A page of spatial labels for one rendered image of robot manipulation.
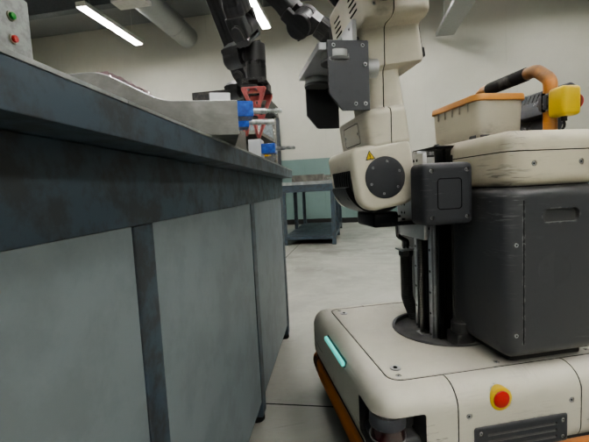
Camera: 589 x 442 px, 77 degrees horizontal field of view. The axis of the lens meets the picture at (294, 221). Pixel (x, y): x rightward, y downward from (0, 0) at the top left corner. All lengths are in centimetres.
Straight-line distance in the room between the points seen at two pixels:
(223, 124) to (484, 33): 775
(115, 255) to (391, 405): 63
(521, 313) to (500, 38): 749
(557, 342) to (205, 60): 799
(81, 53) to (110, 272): 954
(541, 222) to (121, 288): 85
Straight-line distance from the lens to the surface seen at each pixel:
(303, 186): 466
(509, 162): 94
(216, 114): 63
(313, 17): 131
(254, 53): 114
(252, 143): 108
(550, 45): 852
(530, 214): 97
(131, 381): 51
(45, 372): 39
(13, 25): 184
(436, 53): 796
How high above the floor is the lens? 71
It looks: 5 degrees down
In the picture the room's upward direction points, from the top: 3 degrees counter-clockwise
